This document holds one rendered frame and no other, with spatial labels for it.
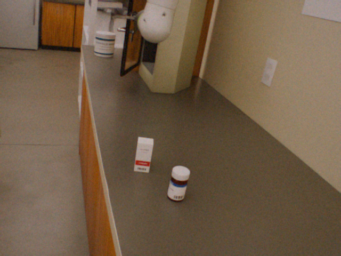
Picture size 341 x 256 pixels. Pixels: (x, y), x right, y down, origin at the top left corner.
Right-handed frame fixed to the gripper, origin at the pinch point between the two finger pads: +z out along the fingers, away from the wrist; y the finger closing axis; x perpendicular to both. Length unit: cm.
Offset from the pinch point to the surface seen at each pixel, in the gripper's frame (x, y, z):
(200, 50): 18, -49, 33
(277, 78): 13, -55, -36
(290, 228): 34, -23, -97
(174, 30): 3.8, -17.5, -3.9
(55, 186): 128, 34, 51
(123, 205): 34, 15, -84
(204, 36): 9, -50, 33
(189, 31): 3.7, -26.1, -0.4
